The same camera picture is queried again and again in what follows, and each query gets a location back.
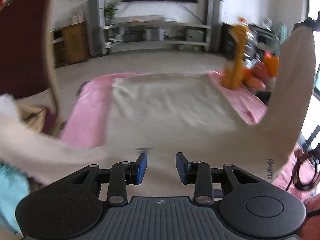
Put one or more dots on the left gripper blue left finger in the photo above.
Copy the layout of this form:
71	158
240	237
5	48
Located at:
134	172

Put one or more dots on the grey tall speaker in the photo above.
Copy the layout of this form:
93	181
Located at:
213	19
95	21

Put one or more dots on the red orange plush toy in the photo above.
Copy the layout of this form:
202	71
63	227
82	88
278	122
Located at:
261	75

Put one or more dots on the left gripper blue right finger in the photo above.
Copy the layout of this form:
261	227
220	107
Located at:
187	171

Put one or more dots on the light blue cloth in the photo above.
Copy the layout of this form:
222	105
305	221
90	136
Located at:
13	188

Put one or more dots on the grey tall right speaker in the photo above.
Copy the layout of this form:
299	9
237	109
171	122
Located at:
213	19

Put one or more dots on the grey tall left speaker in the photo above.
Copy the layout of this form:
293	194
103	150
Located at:
95	21

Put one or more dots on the pink bed sheet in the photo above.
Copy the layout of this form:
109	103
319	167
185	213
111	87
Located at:
162	114

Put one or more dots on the brown wooden cabinet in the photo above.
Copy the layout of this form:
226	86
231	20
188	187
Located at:
70	44

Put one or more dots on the dark red chair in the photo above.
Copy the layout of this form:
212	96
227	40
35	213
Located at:
27	57

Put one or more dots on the cream white garment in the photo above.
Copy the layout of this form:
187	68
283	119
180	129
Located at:
47	159

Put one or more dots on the green potted plant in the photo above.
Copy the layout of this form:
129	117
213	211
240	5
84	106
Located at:
110	12

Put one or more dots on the grey tv stand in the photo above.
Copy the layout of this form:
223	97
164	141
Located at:
156	35

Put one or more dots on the orange giraffe plush toy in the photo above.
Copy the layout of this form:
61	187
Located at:
236	40

